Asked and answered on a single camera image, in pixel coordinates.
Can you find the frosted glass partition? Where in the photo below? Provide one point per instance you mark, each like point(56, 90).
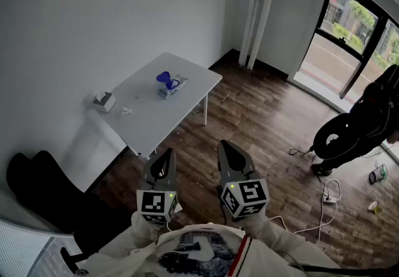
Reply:
point(22, 247)

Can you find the black office chair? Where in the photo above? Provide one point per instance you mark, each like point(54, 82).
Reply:
point(46, 194)

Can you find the white wall pipe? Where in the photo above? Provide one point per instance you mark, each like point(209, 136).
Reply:
point(263, 20)
point(249, 20)

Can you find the grey-topped white tissue box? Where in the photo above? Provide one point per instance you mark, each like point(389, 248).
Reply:
point(104, 104)

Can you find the crumpled white tissue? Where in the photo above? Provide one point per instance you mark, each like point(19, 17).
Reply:
point(126, 111)

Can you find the clear plastic packet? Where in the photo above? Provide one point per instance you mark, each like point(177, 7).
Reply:
point(170, 91)

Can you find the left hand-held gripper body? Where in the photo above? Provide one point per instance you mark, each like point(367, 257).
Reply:
point(152, 204)

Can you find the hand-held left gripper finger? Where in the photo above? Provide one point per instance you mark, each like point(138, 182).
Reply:
point(151, 179)
point(171, 176)

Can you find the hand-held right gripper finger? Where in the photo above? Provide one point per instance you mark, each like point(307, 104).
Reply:
point(249, 171)
point(222, 169)

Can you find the white table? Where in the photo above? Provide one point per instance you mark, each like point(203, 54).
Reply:
point(149, 113)

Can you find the person's right forearm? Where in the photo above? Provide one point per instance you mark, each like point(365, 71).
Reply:
point(268, 233)

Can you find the white printed sweatshirt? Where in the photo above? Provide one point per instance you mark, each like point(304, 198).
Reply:
point(199, 254)

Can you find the black-framed window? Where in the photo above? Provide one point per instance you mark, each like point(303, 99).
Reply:
point(339, 51)

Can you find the crumpled litter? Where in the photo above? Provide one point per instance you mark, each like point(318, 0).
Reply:
point(374, 206)

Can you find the small waste bin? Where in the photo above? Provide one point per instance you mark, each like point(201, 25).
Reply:
point(377, 174)

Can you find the white power strip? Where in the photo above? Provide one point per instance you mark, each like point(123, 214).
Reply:
point(338, 186)
point(329, 199)

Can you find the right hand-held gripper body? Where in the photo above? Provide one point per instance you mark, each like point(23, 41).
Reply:
point(249, 194)

